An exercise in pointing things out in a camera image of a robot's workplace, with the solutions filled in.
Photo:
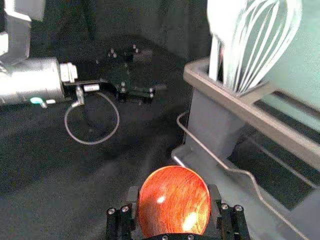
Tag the red-brown wooden bowl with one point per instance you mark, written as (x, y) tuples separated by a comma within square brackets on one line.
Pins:
[(172, 200)]

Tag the white spatula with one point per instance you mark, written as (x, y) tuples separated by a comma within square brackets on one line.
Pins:
[(216, 30)]

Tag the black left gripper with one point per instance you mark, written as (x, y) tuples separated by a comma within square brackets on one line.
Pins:
[(105, 72)]

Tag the black rack with steel bars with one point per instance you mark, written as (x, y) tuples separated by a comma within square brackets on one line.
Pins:
[(220, 117)]

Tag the black table cloth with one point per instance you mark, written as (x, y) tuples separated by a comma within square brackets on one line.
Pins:
[(37, 170)]

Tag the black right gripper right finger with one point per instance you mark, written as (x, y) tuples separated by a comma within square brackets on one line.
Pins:
[(231, 222)]

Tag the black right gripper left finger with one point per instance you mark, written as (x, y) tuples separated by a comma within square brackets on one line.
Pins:
[(119, 220)]

